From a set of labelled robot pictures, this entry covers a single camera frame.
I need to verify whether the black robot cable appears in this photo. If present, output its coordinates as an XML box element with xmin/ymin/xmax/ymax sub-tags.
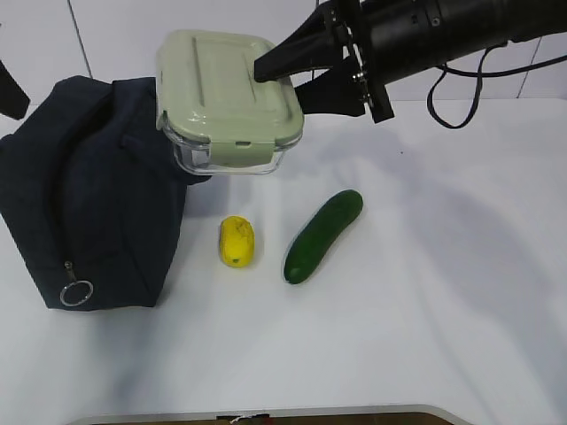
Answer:
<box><xmin>427</xmin><ymin>38</ymin><xmax>567</xmax><ymax>130</ymax></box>

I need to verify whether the navy blue lunch bag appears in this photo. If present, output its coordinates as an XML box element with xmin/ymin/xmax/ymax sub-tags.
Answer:
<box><xmin>1</xmin><ymin>76</ymin><xmax>204</xmax><ymax>311</ymax></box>

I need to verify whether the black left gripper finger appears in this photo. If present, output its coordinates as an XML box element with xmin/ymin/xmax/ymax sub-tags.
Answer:
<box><xmin>0</xmin><ymin>62</ymin><xmax>30</xmax><ymax>120</ymax></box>

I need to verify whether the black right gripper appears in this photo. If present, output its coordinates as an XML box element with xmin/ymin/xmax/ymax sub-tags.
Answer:
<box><xmin>253</xmin><ymin>1</ymin><xmax>394</xmax><ymax>123</ymax></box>

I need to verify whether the yellow lemon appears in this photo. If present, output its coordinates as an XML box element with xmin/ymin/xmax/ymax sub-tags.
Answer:
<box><xmin>219</xmin><ymin>216</ymin><xmax>255</xmax><ymax>268</ymax></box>

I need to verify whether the green cucumber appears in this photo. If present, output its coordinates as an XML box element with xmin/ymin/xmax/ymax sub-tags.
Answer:
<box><xmin>283</xmin><ymin>189</ymin><xmax>364</xmax><ymax>285</ymax></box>

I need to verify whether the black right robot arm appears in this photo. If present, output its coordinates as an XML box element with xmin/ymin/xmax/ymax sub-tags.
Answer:
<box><xmin>253</xmin><ymin>1</ymin><xmax>566</xmax><ymax>123</ymax></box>

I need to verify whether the glass container green lid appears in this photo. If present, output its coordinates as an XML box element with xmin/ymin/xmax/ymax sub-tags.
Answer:
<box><xmin>156</xmin><ymin>29</ymin><xmax>305</xmax><ymax>175</ymax></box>

